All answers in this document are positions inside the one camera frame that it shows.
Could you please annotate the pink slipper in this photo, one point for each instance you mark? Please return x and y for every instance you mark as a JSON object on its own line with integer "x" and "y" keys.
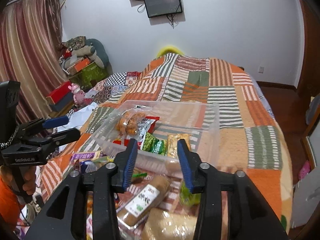
{"x": 304, "y": 171}

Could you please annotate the blue snack bag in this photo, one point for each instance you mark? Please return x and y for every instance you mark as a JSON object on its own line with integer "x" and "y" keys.
{"x": 87, "y": 167}

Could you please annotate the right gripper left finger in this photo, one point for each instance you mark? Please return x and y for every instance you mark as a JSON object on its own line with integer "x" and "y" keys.
{"x": 64, "y": 214}

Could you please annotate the fried buns clear bag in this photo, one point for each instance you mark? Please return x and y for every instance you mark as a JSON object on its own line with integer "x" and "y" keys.
{"x": 128, "y": 122}

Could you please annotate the patchwork striped bed quilt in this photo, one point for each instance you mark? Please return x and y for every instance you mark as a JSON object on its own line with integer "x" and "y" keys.
{"x": 217, "y": 163}

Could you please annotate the orange cracker pack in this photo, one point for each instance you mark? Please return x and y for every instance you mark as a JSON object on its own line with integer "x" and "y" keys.
{"x": 172, "y": 143}

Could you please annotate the green peas snack bag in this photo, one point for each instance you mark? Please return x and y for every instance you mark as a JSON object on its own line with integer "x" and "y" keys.
{"x": 153, "y": 145}

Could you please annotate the pink bunny toy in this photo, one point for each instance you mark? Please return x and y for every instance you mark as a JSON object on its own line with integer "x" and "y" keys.
{"x": 78, "y": 93}

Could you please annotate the grey stuffed pillow pile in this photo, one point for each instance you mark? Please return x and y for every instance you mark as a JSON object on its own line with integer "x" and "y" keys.
{"x": 91, "y": 48}

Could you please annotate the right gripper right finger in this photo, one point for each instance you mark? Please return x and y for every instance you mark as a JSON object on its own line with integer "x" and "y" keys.
{"x": 249, "y": 214}

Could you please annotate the orange cardboard box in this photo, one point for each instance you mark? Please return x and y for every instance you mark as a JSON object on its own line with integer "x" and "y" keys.
{"x": 78, "y": 66}

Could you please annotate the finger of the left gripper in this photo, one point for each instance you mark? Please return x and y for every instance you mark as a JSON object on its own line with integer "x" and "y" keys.
{"x": 61, "y": 138}
{"x": 55, "y": 122}

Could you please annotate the wall power socket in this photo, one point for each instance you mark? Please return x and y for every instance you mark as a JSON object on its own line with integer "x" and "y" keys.
{"x": 261, "y": 69}

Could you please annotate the orange sleeve forearm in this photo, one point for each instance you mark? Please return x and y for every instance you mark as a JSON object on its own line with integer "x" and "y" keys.
{"x": 9, "y": 206}

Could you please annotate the white plastic bag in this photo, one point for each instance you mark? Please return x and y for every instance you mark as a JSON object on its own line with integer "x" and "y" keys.
{"x": 77, "y": 119}

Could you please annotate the wooden door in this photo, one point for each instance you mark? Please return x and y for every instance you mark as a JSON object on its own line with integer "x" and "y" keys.
{"x": 309, "y": 78}

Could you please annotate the red striped curtain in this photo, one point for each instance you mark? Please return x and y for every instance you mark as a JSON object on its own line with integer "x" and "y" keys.
{"x": 31, "y": 44}

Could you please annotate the small black wall monitor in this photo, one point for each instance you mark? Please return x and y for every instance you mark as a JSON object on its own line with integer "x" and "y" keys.
{"x": 155, "y": 8}

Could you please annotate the brown biscuit roll pack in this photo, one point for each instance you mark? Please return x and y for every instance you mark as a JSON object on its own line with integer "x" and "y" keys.
{"x": 137, "y": 208}

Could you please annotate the red white snack bag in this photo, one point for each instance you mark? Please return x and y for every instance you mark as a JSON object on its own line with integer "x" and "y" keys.
{"x": 147, "y": 125}

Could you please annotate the person left hand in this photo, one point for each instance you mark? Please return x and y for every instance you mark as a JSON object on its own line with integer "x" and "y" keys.
{"x": 29, "y": 178}

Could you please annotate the yellow hoop behind bed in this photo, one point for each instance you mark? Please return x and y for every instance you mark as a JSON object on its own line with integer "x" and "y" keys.
{"x": 169, "y": 49}

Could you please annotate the clear plastic storage bin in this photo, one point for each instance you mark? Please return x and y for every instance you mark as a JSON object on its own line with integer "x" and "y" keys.
{"x": 200, "y": 120}

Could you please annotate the green patterned box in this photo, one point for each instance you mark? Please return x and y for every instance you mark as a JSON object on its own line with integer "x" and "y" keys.
{"x": 89, "y": 76}

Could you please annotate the red gift box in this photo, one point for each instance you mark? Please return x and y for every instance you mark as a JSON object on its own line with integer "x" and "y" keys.
{"x": 57, "y": 94}

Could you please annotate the green jelly cup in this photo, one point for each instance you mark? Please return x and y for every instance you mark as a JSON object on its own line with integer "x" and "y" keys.
{"x": 187, "y": 198}

